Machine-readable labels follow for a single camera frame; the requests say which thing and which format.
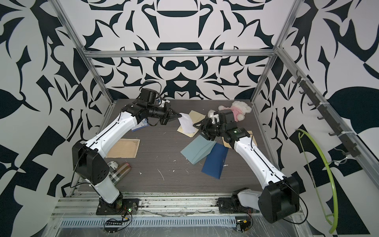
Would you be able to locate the pale yellow envelope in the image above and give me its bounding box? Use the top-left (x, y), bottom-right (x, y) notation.
top-left (178, 110), bottom-right (205, 137)

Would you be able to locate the white green-bordered letter paper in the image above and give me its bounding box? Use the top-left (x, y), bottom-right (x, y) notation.
top-left (178, 113), bottom-right (197, 134)

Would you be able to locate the tan yellow envelope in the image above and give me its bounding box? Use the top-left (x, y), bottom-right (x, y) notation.
top-left (221, 130), bottom-right (258, 149)

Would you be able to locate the light blue envelope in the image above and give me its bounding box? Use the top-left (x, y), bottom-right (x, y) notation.
top-left (181, 135), bottom-right (216, 165)

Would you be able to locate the dark blue envelope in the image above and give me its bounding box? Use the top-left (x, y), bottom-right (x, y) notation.
top-left (201, 143), bottom-right (229, 179)

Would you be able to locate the cream letter paper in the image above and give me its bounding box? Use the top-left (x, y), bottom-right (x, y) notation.
top-left (106, 139), bottom-right (140, 159)

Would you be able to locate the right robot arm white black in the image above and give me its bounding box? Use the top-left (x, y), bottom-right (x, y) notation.
top-left (193, 110), bottom-right (300, 223)

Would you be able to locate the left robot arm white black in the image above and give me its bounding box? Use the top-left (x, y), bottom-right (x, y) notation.
top-left (72, 89), bottom-right (181, 209)

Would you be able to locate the white teddy bear pink shirt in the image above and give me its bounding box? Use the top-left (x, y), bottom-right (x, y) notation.
top-left (207, 101), bottom-right (252, 122)

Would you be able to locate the plaid checkered tube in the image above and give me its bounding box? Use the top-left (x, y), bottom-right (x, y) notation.
top-left (109, 163), bottom-right (131, 185)

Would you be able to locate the right black connector board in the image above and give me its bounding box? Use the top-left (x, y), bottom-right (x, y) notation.
top-left (235, 219), bottom-right (253, 233)

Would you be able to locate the black connector board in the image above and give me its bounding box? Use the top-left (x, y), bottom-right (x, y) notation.
top-left (103, 218), bottom-right (132, 233)
top-left (235, 219), bottom-right (253, 233)

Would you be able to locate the left black connector board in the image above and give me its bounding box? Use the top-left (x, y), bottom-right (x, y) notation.
top-left (103, 218), bottom-right (132, 233)

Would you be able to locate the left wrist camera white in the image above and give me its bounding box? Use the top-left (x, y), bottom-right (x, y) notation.
top-left (159, 99), bottom-right (170, 108)

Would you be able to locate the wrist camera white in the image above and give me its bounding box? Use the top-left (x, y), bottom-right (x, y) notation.
top-left (159, 99), bottom-right (170, 108)
top-left (209, 112), bottom-right (220, 124)

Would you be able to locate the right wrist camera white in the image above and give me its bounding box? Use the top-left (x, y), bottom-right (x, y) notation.
top-left (209, 112), bottom-right (220, 124)

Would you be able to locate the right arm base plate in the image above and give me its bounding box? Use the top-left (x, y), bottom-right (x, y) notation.
top-left (216, 196), bottom-right (260, 214)

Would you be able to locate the white cable duct strip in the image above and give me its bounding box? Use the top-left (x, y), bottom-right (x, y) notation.
top-left (60, 216), bottom-right (236, 228)

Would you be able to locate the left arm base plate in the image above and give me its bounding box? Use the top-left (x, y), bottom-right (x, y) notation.
top-left (96, 197), bottom-right (140, 216)

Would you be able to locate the black hook rack rail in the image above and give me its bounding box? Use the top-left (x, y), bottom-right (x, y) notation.
top-left (294, 72), bottom-right (362, 158)

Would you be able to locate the green hose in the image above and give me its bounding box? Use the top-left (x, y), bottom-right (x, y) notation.
top-left (296, 128), bottom-right (339, 234)

